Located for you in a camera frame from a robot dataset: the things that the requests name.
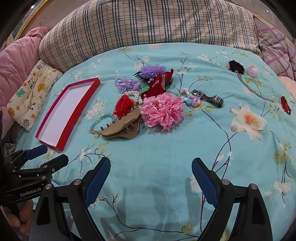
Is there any pastel crystal bead bracelet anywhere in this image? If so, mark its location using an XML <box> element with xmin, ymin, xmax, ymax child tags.
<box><xmin>88</xmin><ymin>113</ymin><xmax>118</xmax><ymax>139</ymax></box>

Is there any black beaded hair clip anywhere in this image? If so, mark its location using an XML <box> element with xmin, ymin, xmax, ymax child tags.
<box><xmin>226</xmin><ymin>60</ymin><xmax>245</xmax><ymax>75</ymax></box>

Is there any pink fuzzy ball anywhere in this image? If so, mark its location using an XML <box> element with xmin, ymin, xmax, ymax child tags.
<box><xmin>247</xmin><ymin>65</ymin><xmax>259</xmax><ymax>78</ymax></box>

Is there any silver blue chain necklace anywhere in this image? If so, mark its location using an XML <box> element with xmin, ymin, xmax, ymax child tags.
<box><xmin>236</xmin><ymin>72</ymin><xmax>275</xmax><ymax>103</ymax></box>

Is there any silver metal wristwatch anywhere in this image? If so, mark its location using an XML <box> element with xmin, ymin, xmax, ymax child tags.
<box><xmin>191</xmin><ymin>89</ymin><xmax>224</xmax><ymax>108</ymax></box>

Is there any pink quilt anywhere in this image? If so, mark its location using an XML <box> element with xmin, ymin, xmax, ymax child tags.
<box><xmin>1</xmin><ymin>27</ymin><xmax>49</xmax><ymax>138</ymax></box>

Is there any red shallow box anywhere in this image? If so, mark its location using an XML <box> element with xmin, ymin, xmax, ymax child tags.
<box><xmin>36</xmin><ymin>77</ymin><xmax>101</xmax><ymax>151</ymax></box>

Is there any purple sequin scrunchie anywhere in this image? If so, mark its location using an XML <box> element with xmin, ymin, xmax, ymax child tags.
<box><xmin>114</xmin><ymin>77</ymin><xmax>142</xmax><ymax>92</ymax></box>

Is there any pink plaid pillow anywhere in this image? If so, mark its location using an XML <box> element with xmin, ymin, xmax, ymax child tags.
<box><xmin>253</xmin><ymin>16</ymin><xmax>295</xmax><ymax>80</ymax></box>

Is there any green ribbon hair clip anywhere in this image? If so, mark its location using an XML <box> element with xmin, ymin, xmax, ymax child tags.
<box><xmin>142</xmin><ymin>86</ymin><xmax>150</xmax><ymax>92</ymax></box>

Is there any purple flower black comb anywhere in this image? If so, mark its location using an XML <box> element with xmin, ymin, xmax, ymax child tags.
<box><xmin>133</xmin><ymin>64</ymin><xmax>166</xmax><ymax>84</ymax></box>

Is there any tan hair claw clip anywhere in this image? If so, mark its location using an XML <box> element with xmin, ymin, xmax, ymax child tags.
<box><xmin>100</xmin><ymin>107</ymin><xmax>142</xmax><ymax>140</ymax></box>

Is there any white pearl bracelet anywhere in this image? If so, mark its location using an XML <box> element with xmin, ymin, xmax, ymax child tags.
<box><xmin>124</xmin><ymin>90</ymin><xmax>145</xmax><ymax>106</ymax></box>

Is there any colourful chunky bead bracelet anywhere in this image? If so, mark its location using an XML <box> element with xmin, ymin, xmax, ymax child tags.
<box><xmin>178</xmin><ymin>87</ymin><xmax>201</xmax><ymax>108</ymax></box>

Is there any teal floral bedsheet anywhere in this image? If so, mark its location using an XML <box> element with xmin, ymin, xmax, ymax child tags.
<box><xmin>16</xmin><ymin>43</ymin><xmax>295</xmax><ymax>240</ymax></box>

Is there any gold picture frame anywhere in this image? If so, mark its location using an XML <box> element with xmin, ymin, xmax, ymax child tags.
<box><xmin>6</xmin><ymin>0</ymin><xmax>52</xmax><ymax>45</ymax></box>

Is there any pink fabric flower scrunchie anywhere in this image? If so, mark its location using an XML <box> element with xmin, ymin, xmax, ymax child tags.
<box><xmin>139</xmin><ymin>92</ymin><xmax>184</xmax><ymax>131</ymax></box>

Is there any cartoon animal cushion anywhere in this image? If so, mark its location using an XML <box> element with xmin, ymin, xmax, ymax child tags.
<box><xmin>6</xmin><ymin>60</ymin><xmax>63</xmax><ymax>132</ymax></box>

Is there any red velvet bow clip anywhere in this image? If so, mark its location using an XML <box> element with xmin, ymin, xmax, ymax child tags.
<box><xmin>141</xmin><ymin>69</ymin><xmax>174</xmax><ymax>100</ymax></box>

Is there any left hand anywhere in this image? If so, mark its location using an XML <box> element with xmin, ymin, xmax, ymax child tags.
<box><xmin>1</xmin><ymin>199</ymin><xmax>34</xmax><ymax>237</ymax></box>

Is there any red fluffy scrunchie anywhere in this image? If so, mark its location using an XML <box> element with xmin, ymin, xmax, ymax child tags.
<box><xmin>113</xmin><ymin>94</ymin><xmax>134</xmax><ymax>119</ymax></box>

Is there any red gem brooch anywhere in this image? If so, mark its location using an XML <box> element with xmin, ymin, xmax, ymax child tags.
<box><xmin>280</xmin><ymin>96</ymin><xmax>292</xmax><ymax>115</ymax></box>

